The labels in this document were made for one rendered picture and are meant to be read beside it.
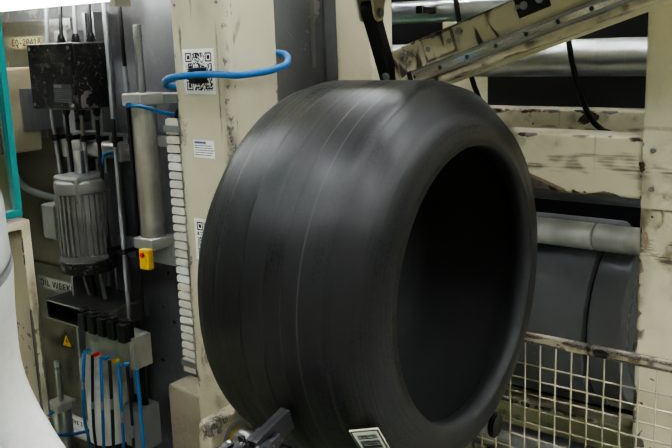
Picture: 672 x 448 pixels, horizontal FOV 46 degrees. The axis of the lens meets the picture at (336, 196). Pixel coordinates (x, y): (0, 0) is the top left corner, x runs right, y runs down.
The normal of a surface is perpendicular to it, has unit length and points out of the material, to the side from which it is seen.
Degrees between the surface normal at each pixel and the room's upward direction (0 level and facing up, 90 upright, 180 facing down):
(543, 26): 90
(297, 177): 51
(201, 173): 90
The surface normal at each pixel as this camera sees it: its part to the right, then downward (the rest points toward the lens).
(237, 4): 0.80, 0.09
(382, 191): 0.18, -0.32
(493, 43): -0.60, 0.17
